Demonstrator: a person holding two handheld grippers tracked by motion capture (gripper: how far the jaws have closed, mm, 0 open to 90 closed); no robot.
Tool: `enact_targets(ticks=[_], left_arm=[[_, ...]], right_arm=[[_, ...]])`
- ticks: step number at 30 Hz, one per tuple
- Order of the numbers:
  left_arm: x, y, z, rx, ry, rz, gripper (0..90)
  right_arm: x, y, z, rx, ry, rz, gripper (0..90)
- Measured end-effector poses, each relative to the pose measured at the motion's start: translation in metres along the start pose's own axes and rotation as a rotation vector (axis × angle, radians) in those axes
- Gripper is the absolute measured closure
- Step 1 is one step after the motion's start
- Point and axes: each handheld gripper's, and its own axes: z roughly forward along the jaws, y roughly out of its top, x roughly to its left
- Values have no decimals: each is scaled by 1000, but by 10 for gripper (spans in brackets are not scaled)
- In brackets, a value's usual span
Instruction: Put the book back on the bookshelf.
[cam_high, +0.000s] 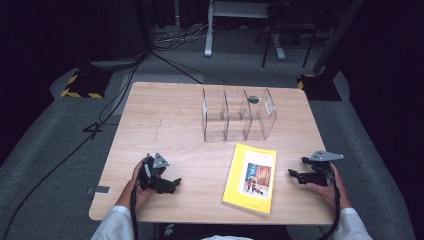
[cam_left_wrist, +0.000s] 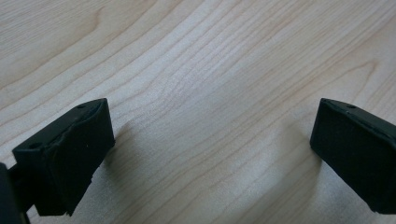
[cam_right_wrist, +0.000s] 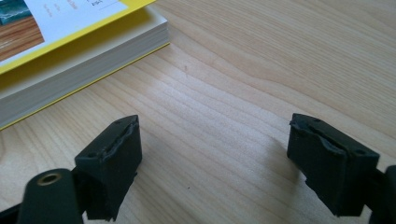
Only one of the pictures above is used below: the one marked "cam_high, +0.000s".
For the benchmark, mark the grey tape strip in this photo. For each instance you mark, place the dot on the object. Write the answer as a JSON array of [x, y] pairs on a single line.
[[101, 190]]

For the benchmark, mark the clear acrylic book rack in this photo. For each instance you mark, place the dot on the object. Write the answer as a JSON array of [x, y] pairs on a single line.
[[233, 128]]

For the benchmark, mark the black metal stand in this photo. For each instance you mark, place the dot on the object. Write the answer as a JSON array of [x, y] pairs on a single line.
[[290, 26]]

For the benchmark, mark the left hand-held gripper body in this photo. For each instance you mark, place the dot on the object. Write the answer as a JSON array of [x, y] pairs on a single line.
[[154, 175]]

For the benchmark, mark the small grey round object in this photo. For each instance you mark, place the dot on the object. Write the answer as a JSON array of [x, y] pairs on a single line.
[[253, 99]]

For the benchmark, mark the white desk frame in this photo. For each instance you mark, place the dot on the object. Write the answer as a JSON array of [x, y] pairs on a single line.
[[209, 33]]

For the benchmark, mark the yellow-black striped stand base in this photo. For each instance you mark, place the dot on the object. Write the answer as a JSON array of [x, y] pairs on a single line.
[[320, 87], [88, 83]]

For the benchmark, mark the person's left hand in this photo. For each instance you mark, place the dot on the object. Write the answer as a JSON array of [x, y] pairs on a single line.
[[128, 196]]

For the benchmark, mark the person's white clothing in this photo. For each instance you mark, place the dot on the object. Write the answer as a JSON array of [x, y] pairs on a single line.
[[228, 237]]

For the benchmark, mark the person's right hand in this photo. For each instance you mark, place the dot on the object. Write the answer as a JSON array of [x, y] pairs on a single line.
[[328, 195]]

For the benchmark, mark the grey slanted pole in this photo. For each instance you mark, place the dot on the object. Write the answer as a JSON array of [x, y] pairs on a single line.
[[336, 36]]

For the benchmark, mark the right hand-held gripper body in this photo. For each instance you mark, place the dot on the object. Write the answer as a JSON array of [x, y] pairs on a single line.
[[321, 173]]

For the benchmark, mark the yellow book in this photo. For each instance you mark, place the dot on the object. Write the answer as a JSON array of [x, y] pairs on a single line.
[[238, 173]]

